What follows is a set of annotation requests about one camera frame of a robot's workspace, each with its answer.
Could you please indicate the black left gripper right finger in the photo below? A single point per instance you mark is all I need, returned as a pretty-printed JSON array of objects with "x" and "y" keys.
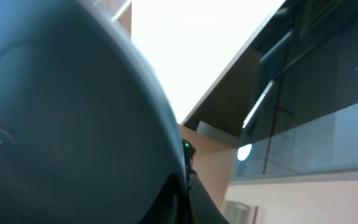
[{"x": 202, "y": 208}]

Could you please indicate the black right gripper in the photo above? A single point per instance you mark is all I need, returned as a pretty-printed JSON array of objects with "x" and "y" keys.
[{"x": 189, "y": 152}]

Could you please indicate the dark blue plate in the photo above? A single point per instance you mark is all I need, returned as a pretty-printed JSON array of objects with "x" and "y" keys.
[{"x": 96, "y": 140}]

